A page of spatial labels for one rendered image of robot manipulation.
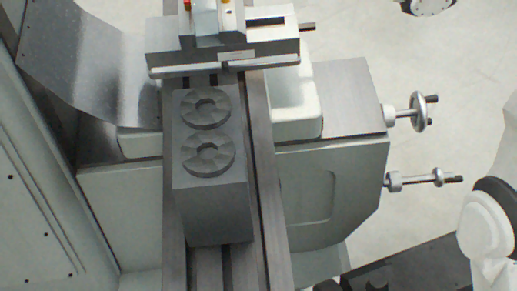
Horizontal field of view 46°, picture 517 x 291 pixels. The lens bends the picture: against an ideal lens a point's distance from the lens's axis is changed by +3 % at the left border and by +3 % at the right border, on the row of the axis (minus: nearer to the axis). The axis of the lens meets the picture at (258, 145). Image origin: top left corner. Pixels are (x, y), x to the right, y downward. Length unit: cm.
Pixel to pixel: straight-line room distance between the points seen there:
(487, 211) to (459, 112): 160
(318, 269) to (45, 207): 83
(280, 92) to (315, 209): 42
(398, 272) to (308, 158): 35
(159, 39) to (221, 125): 42
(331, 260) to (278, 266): 86
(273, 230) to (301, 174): 50
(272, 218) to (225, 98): 24
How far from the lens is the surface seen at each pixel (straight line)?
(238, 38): 133
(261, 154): 121
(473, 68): 281
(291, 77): 151
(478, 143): 253
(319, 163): 155
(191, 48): 134
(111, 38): 156
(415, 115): 170
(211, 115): 102
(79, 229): 166
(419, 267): 149
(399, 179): 168
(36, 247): 171
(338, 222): 181
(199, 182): 95
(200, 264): 109
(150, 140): 145
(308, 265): 191
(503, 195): 103
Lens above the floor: 189
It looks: 51 degrees down
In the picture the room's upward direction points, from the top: 5 degrees counter-clockwise
